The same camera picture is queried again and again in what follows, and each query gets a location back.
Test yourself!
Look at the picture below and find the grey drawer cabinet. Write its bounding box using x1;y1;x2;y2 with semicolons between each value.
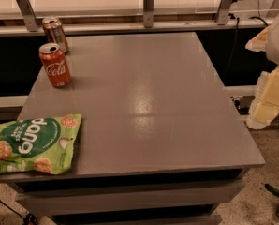
0;33;264;225

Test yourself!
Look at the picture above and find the right metal bracket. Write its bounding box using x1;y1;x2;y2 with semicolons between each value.
214;0;233;25

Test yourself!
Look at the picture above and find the brown soda can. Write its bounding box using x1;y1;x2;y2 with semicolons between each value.
42;16;69;53

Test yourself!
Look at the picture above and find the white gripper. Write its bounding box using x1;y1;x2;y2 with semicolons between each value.
245;14;279;129

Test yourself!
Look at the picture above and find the middle metal bracket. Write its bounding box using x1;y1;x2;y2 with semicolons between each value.
143;0;154;28

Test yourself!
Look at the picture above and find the black cable lower left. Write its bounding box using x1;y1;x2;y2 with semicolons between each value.
0;192;39;225

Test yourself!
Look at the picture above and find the black cable at right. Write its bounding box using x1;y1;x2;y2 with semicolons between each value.
224;14;270;80

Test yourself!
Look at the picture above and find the metal bracket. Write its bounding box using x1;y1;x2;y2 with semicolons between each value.
16;0;39;32
143;0;154;28
214;0;233;25

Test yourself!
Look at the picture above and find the red coke can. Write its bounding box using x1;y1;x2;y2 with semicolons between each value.
39;43;71;88

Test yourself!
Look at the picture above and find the green dang chips bag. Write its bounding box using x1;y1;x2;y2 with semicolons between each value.
0;114;81;174

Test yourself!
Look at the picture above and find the left metal bracket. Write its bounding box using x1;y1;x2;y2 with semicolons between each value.
16;0;39;32

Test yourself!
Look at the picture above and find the black cable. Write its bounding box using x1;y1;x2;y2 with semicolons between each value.
0;192;39;225
224;14;270;80

